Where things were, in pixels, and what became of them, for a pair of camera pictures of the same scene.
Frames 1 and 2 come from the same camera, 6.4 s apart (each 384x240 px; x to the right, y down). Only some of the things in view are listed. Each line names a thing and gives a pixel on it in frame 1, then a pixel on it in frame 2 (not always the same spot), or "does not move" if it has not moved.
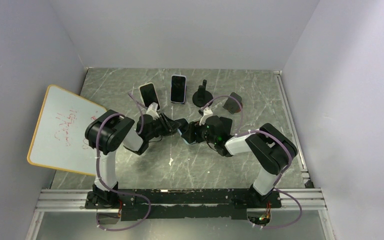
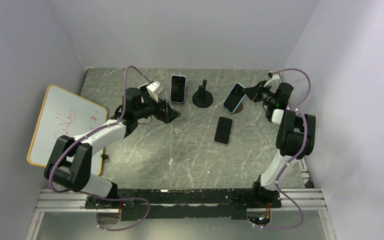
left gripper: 169,125 -> 168,115
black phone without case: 226,126 does not move
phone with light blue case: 188,135 -> 233,100
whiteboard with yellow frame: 59,141 does not move
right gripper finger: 187,135 -> 251,92
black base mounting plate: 182,203 does not move
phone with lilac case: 178,88 does not move
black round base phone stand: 202,96 does not move
